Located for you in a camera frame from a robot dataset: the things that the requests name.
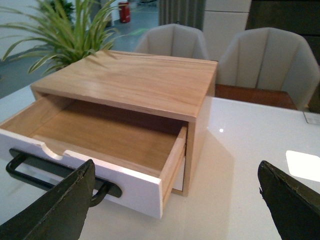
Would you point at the black drawer handle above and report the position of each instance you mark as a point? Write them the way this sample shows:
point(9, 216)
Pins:
point(46, 174)

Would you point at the red fire extinguisher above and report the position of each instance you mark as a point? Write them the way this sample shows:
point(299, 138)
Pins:
point(124, 12)

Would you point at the grey chair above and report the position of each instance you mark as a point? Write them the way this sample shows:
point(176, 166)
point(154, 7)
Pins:
point(173, 40)
point(271, 59)

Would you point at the left grey chair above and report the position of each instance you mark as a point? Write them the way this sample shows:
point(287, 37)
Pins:
point(173, 40)

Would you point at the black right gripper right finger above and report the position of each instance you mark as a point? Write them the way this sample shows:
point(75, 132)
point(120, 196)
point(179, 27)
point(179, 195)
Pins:
point(294, 207)

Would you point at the white top drawer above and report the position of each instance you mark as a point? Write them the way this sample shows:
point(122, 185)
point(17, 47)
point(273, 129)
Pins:
point(139, 152)

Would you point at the right grey chair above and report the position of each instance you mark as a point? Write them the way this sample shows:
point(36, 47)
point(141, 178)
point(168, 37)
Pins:
point(271, 59)

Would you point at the white pillar cabinet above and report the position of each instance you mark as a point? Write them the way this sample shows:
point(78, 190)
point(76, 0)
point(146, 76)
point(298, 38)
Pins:
point(222, 20)

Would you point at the green spider plant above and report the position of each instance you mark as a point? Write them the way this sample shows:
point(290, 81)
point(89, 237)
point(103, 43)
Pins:
point(52, 39)

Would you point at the dark counter cabinet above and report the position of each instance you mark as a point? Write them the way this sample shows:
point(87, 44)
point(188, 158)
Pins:
point(298, 16)

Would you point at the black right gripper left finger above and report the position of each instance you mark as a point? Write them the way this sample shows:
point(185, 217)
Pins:
point(59, 214)

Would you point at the wooden drawer cabinet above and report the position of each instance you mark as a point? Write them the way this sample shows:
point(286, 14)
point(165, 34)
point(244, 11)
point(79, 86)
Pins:
point(173, 87)

